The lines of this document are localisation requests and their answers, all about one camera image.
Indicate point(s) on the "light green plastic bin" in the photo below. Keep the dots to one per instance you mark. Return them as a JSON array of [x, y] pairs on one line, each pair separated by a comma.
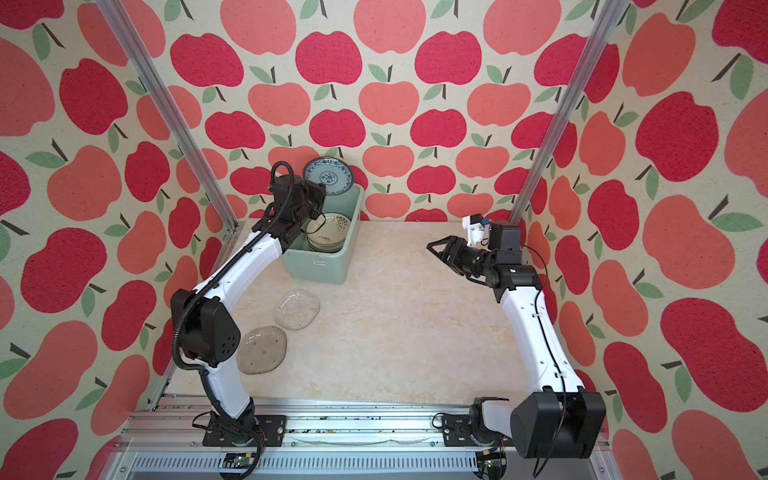
[[303, 263]]

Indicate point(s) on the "clear glass plate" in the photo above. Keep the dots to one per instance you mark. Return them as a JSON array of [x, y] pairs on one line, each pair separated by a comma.
[[296, 310]]

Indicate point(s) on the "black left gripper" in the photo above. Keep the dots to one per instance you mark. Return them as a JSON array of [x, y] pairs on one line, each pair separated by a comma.
[[318, 193]]

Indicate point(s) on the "right aluminium frame post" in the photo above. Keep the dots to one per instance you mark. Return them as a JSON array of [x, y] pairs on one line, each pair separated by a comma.
[[596, 43]]

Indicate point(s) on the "blue floral pattern plate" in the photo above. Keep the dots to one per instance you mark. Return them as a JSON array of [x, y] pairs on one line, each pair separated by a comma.
[[333, 173]]

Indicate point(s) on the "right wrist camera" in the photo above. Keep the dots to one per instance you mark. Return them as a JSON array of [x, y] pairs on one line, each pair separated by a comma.
[[476, 228]]

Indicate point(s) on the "beige speckled ceramic plate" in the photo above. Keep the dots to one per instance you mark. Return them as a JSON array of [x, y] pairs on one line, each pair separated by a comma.
[[328, 233]]

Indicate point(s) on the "left aluminium frame post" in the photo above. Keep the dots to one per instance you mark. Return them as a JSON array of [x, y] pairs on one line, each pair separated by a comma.
[[130, 41]]

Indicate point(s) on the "aluminium frame post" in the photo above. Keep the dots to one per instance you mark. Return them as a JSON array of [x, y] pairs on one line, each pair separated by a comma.
[[130, 41], [596, 43]]

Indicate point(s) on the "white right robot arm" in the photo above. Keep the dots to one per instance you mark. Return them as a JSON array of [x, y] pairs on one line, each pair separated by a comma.
[[560, 418]]

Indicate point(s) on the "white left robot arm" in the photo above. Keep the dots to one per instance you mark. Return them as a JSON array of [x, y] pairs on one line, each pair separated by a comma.
[[205, 335]]

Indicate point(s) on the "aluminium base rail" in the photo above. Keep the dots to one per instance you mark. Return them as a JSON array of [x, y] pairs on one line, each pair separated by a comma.
[[315, 439]]

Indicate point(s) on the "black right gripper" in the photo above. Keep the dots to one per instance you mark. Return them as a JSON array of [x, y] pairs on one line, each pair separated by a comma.
[[453, 253]]

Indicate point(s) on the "grey glass plate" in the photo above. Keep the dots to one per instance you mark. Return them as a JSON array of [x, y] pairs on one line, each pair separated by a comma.
[[262, 350]]

